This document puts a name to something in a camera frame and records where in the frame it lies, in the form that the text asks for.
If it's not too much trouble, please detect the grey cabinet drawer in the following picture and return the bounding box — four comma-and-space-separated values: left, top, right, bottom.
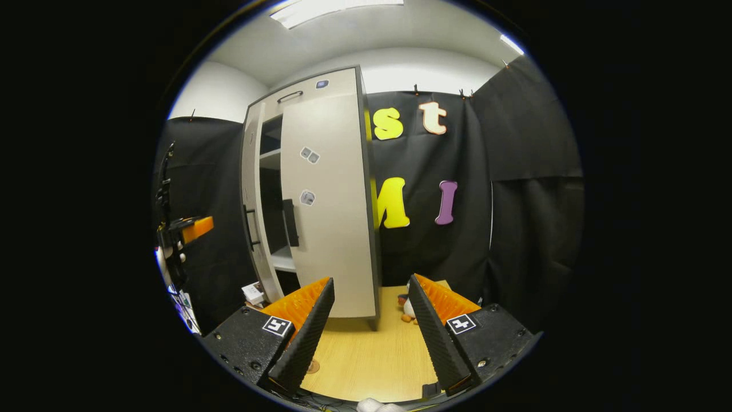
249, 68, 361, 115

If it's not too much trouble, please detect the grey cabinet door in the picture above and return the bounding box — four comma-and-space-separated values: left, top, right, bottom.
240, 102, 285, 304
279, 92, 378, 319

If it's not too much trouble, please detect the penguin plush toy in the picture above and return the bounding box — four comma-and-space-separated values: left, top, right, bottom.
397, 293, 419, 325

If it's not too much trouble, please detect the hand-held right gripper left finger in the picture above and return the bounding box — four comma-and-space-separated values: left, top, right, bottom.
200, 277, 336, 395

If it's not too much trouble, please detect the grey cabinet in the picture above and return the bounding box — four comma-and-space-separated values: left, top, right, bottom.
240, 65, 383, 331

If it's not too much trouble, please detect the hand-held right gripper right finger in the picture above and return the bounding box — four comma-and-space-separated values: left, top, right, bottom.
407, 274, 544, 398

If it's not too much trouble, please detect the black door handle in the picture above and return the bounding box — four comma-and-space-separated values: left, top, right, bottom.
243, 204, 262, 252
282, 199, 300, 248

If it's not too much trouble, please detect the large ceiling light panel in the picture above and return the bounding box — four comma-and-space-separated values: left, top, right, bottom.
269, 0, 404, 29

